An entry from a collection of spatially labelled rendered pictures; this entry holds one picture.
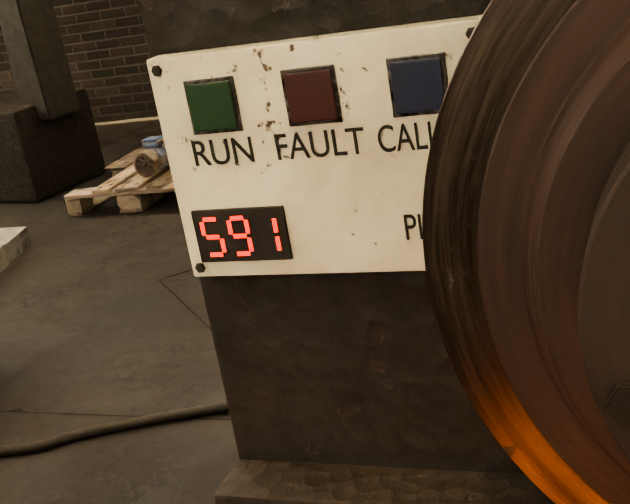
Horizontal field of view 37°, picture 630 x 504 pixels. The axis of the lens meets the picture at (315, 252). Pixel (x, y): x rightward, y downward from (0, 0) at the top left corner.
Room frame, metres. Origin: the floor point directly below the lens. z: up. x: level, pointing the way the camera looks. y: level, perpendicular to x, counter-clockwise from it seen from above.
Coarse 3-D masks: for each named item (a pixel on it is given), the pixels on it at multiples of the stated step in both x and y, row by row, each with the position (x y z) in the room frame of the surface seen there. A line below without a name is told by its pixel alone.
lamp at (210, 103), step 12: (192, 84) 0.72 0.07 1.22; (204, 84) 0.71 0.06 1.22; (216, 84) 0.71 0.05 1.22; (228, 84) 0.71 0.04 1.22; (192, 96) 0.72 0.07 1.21; (204, 96) 0.71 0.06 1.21; (216, 96) 0.71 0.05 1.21; (228, 96) 0.71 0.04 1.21; (192, 108) 0.72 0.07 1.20; (204, 108) 0.71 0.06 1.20; (216, 108) 0.71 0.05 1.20; (228, 108) 0.71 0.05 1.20; (204, 120) 0.72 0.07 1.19; (216, 120) 0.71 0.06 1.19; (228, 120) 0.71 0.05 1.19
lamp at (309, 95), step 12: (300, 72) 0.69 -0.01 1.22; (312, 72) 0.68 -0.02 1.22; (324, 72) 0.68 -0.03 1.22; (288, 84) 0.69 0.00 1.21; (300, 84) 0.68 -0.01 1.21; (312, 84) 0.68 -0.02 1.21; (324, 84) 0.68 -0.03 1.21; (288, 96) 0.69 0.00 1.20; (300, 96) 0.68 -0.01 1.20; (312, 96) 0.68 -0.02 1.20; (324, 96) 0.68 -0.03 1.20; (300, 108) 0.68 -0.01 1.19; (312, 108) 0.68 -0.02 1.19; (324, 108) 0.68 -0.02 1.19; (336, 108) 0.68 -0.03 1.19; (300, 120) 0.68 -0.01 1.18; (312, 120) 0.68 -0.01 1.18
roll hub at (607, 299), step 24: (624, 168) 0.40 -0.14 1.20; (624, 192) 0.40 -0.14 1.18; (600, 216) 0.40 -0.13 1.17; (624, 216) 0.40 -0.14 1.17; (600, 240) 0.40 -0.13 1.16; (624, 240) 0.40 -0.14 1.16; (600, 264) 0.40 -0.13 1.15; (624, 264) 0.40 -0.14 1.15; (600, 288) 0.40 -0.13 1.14; (624, 288) 0.40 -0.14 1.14; (600, 312) 0.40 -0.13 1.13; (624, 312) 0.40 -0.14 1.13; (600, 336) 0.40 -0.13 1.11; (624, 336) 0.40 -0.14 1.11; (600, 360) 0.40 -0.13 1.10; (624, 360) 0.40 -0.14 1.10; (600, 384) 0.40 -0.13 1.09; (600, 408) 0.40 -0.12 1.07; (624, 432) 0.40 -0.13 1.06
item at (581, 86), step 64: (576, 64) 0.47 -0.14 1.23; (512, 128) 0.48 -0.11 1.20; (576, 128) 0.45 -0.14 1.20; (512, 192) 0.48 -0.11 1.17; (576, 192) 0.45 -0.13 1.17; (512, 256) 0.48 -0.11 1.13; (576, 256) 0.45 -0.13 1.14; (512, 320) 0.49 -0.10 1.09; (576, 320) 0.45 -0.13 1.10; (512, 384) 0.49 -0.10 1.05; (576, 384) 0.45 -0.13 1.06; (576, 448) 0.47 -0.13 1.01
